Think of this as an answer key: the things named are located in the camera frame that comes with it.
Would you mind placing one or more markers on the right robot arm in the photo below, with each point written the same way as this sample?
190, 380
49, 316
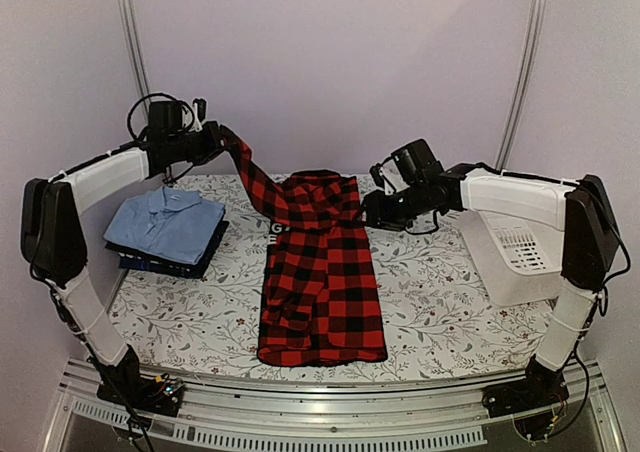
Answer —
579, 208

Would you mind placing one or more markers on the light blue folded shirt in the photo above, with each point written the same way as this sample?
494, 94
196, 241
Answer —
169, 223

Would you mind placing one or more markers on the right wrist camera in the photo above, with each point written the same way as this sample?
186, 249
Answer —
384, 178

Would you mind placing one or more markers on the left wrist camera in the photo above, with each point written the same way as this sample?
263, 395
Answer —
199, 107

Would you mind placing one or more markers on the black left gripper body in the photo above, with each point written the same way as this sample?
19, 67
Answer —
199, 150

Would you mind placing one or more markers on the white plastic basket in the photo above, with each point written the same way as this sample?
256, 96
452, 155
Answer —
518, 261

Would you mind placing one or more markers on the aluminium front rail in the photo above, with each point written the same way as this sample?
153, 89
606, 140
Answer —
233, 414

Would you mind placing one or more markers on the dark navy folded shirt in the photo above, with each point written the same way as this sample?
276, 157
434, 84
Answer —
131, 259

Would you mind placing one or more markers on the right aluminium frame post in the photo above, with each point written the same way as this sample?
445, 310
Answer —
526, 67

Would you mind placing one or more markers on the aluminium frame post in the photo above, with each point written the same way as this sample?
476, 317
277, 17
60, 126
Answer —
526, 67
133, 45

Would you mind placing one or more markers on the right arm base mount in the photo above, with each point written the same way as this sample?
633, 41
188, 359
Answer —
532, 392

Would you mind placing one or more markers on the red black plaid shirt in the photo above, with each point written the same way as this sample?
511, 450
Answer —
319, 302

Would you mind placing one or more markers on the floral patterned table mat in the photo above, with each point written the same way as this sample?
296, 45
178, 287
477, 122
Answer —
438, 319

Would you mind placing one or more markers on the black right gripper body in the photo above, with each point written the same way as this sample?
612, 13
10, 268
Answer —
396, 215

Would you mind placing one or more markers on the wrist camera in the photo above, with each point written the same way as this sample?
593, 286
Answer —
199, 107
384, 178

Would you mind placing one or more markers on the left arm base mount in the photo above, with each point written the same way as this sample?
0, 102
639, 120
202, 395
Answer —
161, 395

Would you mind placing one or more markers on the left aluminium frame post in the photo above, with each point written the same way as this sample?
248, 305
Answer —
133, 45

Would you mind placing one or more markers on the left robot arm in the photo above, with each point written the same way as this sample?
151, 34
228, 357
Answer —
52, 239

